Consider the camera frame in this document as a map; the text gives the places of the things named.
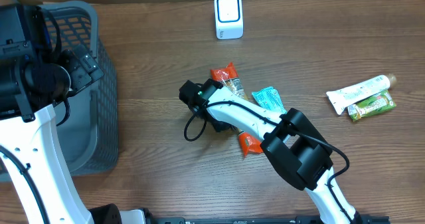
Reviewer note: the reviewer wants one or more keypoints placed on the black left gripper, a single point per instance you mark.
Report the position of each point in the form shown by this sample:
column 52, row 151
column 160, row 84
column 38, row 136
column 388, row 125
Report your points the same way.
column 85, row 65

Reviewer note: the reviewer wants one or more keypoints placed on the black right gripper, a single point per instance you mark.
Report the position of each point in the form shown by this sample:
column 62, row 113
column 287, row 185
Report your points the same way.
column 220, row 125

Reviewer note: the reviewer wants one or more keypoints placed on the orange noodle package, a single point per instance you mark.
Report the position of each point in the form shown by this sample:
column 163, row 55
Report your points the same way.
column 230, row 79

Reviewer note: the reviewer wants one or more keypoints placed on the teal tissue packet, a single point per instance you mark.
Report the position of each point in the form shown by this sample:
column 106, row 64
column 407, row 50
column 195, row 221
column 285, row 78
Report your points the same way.
column 269, row 98

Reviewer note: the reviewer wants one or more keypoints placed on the white tube with gold cap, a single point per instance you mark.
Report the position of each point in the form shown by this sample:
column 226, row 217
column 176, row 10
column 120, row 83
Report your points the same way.
column 342, row 98

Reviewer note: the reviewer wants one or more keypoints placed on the green snack packet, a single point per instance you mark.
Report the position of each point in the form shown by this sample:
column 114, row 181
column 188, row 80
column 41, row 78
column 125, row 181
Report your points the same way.
column 376, row 104

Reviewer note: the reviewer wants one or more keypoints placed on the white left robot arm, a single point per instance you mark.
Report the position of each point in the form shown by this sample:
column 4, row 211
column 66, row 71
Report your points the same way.
column 38, row 170

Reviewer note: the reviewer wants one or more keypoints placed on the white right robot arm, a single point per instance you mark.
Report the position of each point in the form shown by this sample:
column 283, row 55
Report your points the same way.
column 299, row 154

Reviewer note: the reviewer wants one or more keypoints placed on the white barcode scanner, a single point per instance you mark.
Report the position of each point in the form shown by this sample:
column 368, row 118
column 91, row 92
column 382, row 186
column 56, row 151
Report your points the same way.
column 229, row 21

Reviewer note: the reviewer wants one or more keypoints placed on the grey plastic shopping basket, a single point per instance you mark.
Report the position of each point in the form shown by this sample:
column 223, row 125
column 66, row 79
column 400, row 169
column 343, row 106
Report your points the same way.
column 87, row 124

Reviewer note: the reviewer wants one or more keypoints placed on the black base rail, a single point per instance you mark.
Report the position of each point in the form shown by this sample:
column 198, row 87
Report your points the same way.
column 304, row 219

